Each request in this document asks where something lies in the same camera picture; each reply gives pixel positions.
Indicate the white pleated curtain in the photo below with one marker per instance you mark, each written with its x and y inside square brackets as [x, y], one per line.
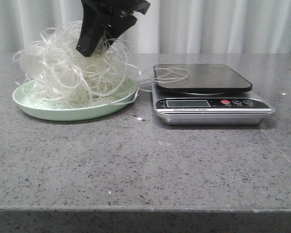
[169, 26]

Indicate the light green round plate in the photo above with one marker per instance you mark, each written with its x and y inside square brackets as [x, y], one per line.
[70, 111]

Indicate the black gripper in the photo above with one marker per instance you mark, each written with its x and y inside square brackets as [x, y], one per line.
[113, 16]

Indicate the white translucent vermicelli bundle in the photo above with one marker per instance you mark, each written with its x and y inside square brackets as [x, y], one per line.
[58, 76]

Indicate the silver black kitchen scale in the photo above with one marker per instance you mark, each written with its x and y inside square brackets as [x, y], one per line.
[205, 94]

